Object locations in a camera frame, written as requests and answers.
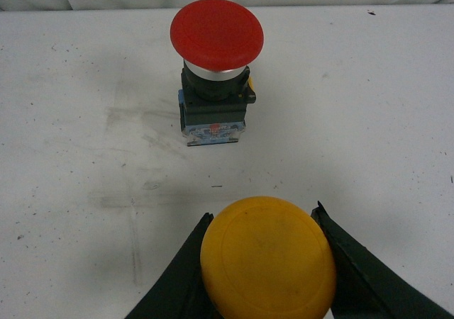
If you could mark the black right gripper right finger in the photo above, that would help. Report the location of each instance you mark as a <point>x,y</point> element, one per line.
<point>365,286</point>

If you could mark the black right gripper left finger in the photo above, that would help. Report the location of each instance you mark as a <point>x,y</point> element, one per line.
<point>179,292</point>

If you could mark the yellow mushroom push button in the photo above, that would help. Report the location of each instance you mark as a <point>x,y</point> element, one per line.
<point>264,257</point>

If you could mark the red mushroom push button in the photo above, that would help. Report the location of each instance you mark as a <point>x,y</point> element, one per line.
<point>217,40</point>

